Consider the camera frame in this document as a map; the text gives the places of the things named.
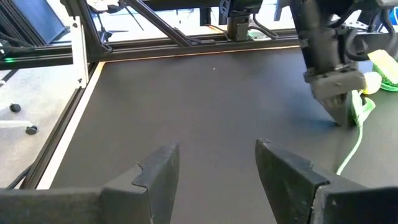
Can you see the dark blue panel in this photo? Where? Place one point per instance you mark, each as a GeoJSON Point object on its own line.
{"type": "Point", "coordinates": [40, 18]}

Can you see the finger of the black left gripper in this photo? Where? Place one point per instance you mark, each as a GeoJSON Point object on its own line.
{"type": "Point", "coordinates": [351, 112]}
{"type": "Point", "coordinates": [337, 109]}

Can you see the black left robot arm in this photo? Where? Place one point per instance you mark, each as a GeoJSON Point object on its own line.
{"type": "Point", "coordinates": [320, 31]}

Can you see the black device green light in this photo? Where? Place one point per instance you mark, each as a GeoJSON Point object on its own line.
{"type": "Point", "coordinates": [6, 49]}

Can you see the white furniture leg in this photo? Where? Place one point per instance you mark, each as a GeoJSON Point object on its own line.
{"type": "Point", "coordinates": [12, 124]}

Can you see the black table mat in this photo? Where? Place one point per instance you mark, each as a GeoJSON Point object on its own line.
{"type": "Point", "coordinates": [202, 109]}

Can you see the black caster wheel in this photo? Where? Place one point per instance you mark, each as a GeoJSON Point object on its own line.
{"type": "Point", "coordinates": [31, 129]}
{"type": "Point", "coordinates": [15, 108]}

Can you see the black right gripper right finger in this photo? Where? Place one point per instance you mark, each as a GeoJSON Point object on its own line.
{"type": "Point", "coordinates": [286, 180]}

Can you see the black aluminium table frame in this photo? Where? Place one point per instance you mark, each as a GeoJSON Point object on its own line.
{"type": "Point", "coordinates": [155, 51]}

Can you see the yellow tape tag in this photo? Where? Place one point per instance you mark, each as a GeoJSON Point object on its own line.
{"type": "Point", "coordinates": [384, 63]}

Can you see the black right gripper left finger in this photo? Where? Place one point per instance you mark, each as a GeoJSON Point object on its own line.
{"type": "Point", "coordinates": [155, 186]}

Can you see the white upright plate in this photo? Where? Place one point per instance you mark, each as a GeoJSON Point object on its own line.
{"type": "Point", "coordinates": [79, 53]}

